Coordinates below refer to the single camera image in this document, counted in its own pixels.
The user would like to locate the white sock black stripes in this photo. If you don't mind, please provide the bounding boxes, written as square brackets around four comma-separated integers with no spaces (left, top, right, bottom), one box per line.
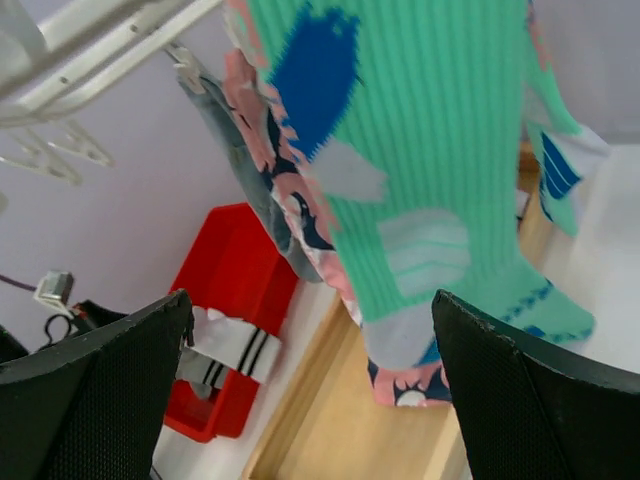
[192,306,231,354]

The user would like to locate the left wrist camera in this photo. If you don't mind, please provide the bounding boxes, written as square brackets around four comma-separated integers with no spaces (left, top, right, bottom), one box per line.
[32,270,75,315]

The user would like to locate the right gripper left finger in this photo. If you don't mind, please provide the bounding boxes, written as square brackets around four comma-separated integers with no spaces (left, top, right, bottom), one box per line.
[1,290,194,479]

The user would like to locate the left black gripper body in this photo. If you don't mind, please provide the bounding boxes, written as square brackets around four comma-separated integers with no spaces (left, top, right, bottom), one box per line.
[70,300,127,334]

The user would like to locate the wooden stand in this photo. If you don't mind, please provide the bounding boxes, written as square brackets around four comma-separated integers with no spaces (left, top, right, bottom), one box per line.
[239,142,551,480]

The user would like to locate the pink patterned sock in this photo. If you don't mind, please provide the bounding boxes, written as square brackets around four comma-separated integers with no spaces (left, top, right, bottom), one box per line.
[367,360,451,408]
[223,1,362,325]

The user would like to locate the blue grey sock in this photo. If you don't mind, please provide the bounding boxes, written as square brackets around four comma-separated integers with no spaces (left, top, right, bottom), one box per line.
[177,77,323,283]

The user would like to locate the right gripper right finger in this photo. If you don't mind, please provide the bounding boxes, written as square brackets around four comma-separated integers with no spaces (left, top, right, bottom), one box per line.
[432,290,639,479]

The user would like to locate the grey sock black stripes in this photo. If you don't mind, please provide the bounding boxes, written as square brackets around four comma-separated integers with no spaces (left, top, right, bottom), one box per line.
[175,347,230,400]

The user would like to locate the white clip sock hanger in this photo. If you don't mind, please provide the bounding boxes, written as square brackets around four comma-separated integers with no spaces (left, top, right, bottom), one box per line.
[1,0,220,185]

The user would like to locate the teal patterned sock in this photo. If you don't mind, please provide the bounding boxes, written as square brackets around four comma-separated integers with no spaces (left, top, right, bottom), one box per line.
[237,1,594,370]

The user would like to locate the red plastic tray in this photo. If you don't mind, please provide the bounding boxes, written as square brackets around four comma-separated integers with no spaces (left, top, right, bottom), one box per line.
[164,203,298,443]

